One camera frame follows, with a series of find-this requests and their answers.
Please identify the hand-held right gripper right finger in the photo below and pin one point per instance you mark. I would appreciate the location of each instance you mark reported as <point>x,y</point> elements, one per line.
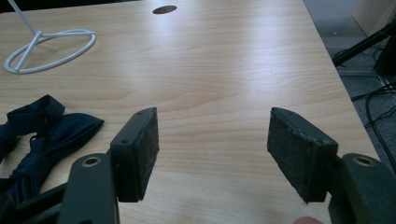
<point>299,155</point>

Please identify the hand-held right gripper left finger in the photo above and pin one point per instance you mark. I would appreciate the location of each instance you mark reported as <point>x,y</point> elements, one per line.
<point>134,155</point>

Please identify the dark blue bow tie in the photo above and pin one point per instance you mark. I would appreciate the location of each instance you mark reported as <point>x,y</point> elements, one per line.
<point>34,115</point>
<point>68,130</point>

